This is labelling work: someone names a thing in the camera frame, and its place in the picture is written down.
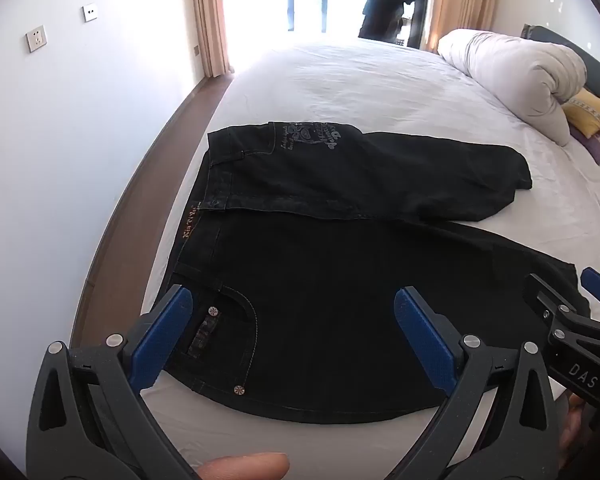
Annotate black denim pants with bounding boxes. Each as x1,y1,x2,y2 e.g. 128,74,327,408
162,121,592,423

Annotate white wall socket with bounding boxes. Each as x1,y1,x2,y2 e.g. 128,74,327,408
26,25,48,53

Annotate rolled white duvet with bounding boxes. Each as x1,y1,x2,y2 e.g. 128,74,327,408
437,29,588,147

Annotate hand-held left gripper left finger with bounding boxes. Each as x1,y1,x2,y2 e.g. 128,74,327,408
26,284,202,480

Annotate bed with white sheet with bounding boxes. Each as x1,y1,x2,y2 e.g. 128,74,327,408
145,40,600,461

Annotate yellow pillow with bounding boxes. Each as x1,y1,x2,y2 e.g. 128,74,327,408
562,87,600,138

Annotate person's right hand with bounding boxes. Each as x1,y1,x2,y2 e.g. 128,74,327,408
559,392,590,467

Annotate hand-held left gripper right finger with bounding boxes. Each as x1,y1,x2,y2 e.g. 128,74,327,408
384,286,565,480

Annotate person's left hand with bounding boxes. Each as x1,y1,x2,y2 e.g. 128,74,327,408
195,452,289,480

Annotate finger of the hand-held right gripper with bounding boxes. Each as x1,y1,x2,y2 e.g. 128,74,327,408
580,267,600,328
522,272,600,356

